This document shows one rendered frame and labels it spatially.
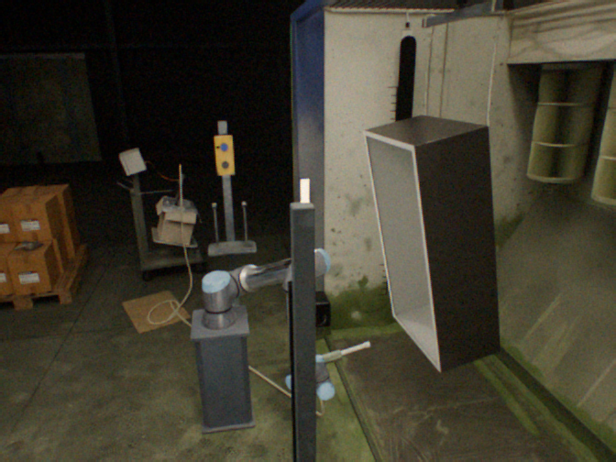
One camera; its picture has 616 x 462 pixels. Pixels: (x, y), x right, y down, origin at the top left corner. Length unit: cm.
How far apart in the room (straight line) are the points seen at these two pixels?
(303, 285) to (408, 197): 170
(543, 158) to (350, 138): 123
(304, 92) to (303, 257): 199
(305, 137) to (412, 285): 117
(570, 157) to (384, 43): 135
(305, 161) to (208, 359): 138
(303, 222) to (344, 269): 228
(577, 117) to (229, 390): 260
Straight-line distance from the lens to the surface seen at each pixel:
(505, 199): 361
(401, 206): 264
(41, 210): 469
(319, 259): 201
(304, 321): 107
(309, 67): 290
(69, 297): 456
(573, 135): 319
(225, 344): 244
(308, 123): 291
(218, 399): 265
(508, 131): 349
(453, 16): 235
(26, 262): 448
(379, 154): 251
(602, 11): 288
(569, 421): 300
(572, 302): 319
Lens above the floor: 191
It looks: 20 degrees down
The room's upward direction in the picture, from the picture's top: 1 degrees counter-clockwise
